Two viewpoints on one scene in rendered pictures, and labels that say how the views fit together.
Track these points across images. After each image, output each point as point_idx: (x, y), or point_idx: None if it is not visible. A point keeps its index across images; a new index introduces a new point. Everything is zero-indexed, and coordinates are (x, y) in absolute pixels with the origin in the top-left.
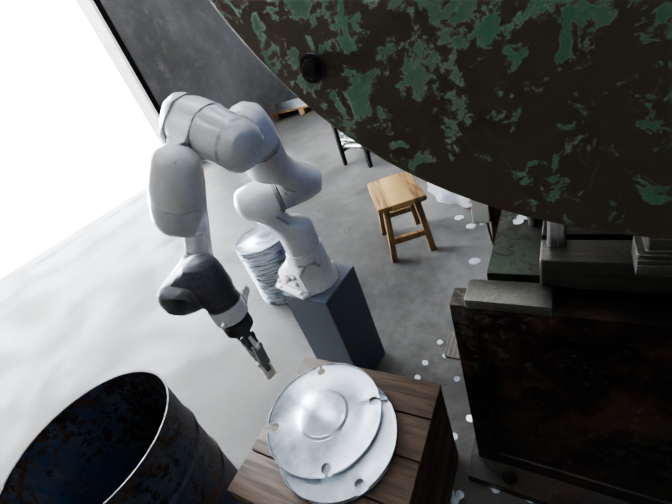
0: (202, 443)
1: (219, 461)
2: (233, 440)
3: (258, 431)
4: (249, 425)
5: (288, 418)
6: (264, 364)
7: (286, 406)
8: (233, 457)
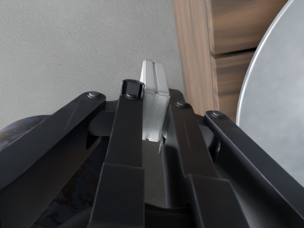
0: (66, 219)
1: (78, 172)
2: (12, 91)
3: (37, 59)
4: (12, 59)
5: (303, 156)
6: (218, 149)
7: (277, 135)
8: (39, 108)
